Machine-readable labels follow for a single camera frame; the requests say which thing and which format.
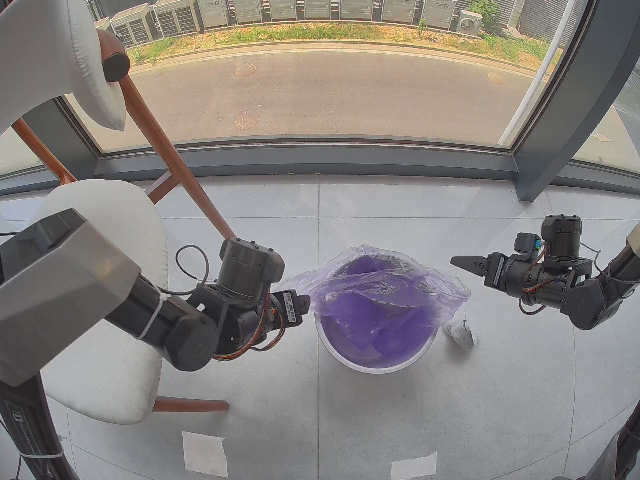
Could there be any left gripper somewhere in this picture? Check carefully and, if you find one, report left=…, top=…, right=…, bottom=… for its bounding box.
left=252, top=289, right=312, bottom=344

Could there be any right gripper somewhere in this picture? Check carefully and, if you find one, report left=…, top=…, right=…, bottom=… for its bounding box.
left=482, top=251, right=546, bottom=300

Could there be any purple plastic bag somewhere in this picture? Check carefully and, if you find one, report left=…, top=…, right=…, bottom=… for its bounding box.
left=280, top=244, right=472, bottom=368

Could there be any white trash bin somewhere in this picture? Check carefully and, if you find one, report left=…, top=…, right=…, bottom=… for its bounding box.
left=315, top=255, right=439, bottom=375

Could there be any crumpled white paper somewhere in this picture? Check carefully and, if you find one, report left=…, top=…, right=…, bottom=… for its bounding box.
left=444, top=318, right=481, bottom=351

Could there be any window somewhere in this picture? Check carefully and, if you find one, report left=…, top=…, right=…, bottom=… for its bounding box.
left=0, top=0, right=640, bottom=204

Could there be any white cushioned wooden chair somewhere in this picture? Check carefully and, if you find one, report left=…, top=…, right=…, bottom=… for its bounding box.
left=0, top=0, right=236, bottom=425

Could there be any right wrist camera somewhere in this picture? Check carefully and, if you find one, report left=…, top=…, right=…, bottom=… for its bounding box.
left=515, top=232, right=542, bottom=260

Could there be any black cable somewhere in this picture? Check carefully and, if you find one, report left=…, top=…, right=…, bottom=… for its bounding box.
left=174, top=245, right=211, bottom=297

